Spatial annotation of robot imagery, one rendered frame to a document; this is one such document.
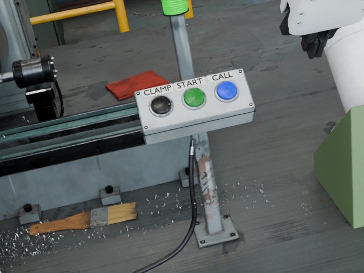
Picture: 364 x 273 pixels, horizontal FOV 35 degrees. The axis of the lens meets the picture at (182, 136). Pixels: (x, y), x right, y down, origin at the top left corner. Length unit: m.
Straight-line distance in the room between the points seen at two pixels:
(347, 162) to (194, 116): 0.26
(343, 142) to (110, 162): 0.45
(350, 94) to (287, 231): 0.25
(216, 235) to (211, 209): 0.05
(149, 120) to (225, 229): 0.26
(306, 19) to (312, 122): 0.61
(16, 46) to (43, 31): 2.82
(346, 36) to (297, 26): 0.31
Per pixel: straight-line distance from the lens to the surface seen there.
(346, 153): 0.94
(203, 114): 0.85
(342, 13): 0.74
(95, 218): 1.10
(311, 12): 0.71
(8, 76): 1.27
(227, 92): 0.86
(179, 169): 1.15
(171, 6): 1.38
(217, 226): 0.99
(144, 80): 1.63
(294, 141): 1.24
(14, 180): 1.15
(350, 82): 1.01
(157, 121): 0.84
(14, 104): 1.63
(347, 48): 1.02
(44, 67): 1.24
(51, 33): 4.39
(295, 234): 0.99
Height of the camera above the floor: 1.43
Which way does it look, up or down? 28 degrees down
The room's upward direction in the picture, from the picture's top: 10 degrees counter-clockwise
